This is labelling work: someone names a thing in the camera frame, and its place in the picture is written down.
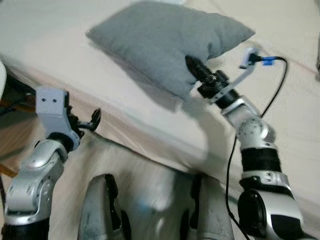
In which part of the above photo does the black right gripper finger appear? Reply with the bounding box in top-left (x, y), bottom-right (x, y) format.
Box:
top-left (185, 55), bottom-right (210, 84)

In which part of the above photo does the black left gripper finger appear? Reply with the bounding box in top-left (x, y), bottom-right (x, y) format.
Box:
top-left (78, 108), bottom-right (102, 133)

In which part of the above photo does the grey fabric pillow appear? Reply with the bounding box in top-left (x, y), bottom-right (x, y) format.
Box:
top-left (86, 0), bottom-right (256, 101)

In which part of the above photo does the white sheeted bed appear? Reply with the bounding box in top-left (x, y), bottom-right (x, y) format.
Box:
top-left (0, 0), bottom-right (320, 237)

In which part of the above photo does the grey right robot leg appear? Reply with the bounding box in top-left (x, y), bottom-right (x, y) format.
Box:
top-left (181, 173), bottom-right (236, 240)

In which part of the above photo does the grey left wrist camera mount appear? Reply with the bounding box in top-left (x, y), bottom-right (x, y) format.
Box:
top-left (36, 87), bottom-right (81, 151)

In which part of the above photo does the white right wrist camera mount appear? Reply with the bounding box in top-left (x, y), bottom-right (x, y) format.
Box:
top-left (209, 47), bottom-right (262, 103)

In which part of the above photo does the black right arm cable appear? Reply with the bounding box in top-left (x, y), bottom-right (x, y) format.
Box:
top-left (226, 54), bottom-right (290, 240)

